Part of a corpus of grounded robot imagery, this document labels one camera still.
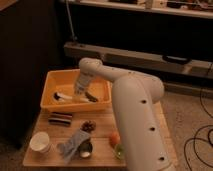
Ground green fruit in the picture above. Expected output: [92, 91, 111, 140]
[114, 144, 124, 160]

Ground orange fruit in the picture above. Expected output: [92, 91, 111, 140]
[109, 132, 120, 147]

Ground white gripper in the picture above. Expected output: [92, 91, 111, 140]
[74, 72, 91, 95]

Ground brown pine cone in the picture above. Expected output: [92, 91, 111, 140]
[81, 121, 96, 133]

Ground grey metal rail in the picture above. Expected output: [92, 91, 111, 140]
[64, 42, 213, 79]

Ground grey cloth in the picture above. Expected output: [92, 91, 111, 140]
[57, 129, 90, 163]

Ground orange plastic tray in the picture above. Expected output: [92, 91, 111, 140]
[40, 69, 111, 113]

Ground striped black eraser block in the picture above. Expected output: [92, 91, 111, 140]
[48, 113, 72, 126]

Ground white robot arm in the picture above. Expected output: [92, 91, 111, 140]
[75, 58, 176, 171]

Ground wooden table board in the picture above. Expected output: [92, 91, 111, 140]
[22, 79, 179, 168]

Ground black floor cables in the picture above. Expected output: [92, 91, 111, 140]
[183, 63, 213, 171]

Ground white paper cup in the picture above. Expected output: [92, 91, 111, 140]
[29, 132, 51, 153]

